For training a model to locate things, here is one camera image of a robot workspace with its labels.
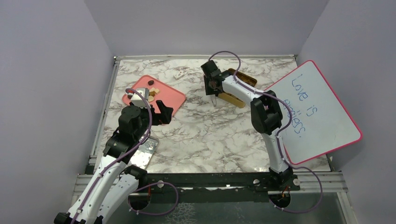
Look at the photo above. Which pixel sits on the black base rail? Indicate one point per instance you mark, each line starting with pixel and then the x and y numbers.
pixel 168 188

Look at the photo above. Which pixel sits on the pink silicone tongs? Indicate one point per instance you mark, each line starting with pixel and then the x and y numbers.
pixel 213 100

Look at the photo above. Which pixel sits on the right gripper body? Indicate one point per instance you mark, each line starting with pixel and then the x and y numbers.
pixel 208 89

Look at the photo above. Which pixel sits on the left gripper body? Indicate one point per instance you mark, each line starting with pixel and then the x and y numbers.
pixel 156 118

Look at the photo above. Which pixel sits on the pink plastic tray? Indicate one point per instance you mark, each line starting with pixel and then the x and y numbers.
pixel 170 96

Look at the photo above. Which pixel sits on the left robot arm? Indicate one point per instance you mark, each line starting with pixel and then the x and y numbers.
pixel 114 179

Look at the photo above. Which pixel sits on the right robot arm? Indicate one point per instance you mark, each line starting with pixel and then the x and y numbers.
pixel 266 115

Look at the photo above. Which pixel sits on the pink framed whiteboard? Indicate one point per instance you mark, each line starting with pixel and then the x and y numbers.
pixel 320 123

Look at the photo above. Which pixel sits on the small white card box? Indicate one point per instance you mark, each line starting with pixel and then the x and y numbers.
pixel 179 75

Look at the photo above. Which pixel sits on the gold chocolate tin box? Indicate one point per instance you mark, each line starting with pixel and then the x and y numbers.
pixel 235 93

